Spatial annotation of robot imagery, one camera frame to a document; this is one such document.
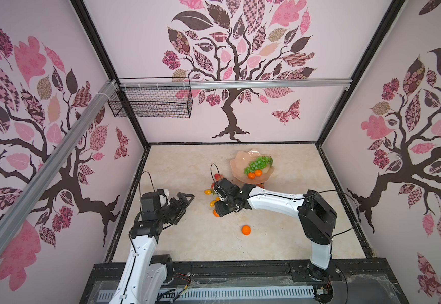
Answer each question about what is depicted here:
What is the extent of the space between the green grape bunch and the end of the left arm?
0.44m

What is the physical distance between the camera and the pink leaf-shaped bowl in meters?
1.02

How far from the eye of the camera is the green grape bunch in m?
1.02
